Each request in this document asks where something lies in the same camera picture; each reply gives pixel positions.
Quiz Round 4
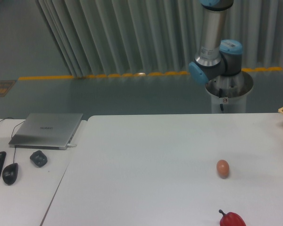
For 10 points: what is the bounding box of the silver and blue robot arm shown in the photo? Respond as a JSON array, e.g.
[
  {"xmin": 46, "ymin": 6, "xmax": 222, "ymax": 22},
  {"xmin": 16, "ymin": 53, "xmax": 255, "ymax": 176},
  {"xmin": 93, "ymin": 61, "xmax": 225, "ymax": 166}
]
[{"xmin": 189, "ymin": 0, "xmax": 242, "ymax": 84}]

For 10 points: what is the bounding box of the red bell pepper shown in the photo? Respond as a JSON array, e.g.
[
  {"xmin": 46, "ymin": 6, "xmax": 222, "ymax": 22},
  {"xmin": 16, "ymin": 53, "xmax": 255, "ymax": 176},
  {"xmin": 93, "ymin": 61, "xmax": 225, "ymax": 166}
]
[{"xmin": 218, "ymin": 210, "xmax": 246, "ymax": 226}]

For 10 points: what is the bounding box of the brown egg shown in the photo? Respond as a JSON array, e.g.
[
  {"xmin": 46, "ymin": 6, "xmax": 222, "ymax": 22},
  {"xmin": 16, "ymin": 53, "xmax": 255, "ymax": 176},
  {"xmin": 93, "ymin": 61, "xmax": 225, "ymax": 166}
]
[{"xmin": 216, "ymin": 160, "xmax": 230, "ymax": 178}]

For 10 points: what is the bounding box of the silver closed laptop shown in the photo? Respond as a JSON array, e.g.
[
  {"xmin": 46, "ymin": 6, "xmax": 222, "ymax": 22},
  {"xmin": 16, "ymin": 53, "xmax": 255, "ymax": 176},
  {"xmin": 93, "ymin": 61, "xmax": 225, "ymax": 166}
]
[{"xmin": 9, "ymin": 113, "xmax": 83, "ymax": 150}]

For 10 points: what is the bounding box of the small black plastic holder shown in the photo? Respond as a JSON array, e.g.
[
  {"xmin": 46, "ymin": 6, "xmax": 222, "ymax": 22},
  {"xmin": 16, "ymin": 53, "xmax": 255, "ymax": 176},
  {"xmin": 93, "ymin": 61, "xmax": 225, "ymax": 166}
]
[{"xmin": 30, "ymin": 150, "xmax": 48, "ymax": 168}]

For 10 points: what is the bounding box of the black computer mouse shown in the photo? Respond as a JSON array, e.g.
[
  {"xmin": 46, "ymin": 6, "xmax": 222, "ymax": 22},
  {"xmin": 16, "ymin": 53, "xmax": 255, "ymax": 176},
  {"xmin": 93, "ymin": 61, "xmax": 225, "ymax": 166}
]
[{"xmin": 2, "ymin": 163, "xmax": 18, "ymax": 186}]

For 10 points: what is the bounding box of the black pedestal cable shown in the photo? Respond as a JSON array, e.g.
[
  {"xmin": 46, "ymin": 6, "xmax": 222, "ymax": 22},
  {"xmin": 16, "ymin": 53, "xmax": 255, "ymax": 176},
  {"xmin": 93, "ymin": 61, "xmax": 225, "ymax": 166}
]
[{"xmin": 218, "ymin": 88, "xmax": 225, "ymax": 113}]

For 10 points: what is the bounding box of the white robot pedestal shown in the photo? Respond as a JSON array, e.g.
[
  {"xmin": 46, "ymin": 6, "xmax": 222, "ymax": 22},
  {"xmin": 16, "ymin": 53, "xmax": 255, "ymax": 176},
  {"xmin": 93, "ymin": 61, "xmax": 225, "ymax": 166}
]
[{"xmin": 205, "ymin": 71, "xmax": 254, "ymax": 113}]

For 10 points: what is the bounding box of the black mouse cable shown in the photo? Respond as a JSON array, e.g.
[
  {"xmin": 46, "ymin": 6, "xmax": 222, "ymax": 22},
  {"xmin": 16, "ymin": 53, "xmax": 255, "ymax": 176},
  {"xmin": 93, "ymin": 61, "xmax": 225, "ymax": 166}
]
[{"xmin": 11, "ymin": 122, "xmax": 26, "ymax": 164}]

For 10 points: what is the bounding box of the black thin cable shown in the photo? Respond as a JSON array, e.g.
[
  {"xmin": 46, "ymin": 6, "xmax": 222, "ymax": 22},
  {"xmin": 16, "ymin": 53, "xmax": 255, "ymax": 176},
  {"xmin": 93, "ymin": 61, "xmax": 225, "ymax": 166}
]
[{"xmin": 0, "ymin": 117, "xmax": 26, "ymax": 134}]

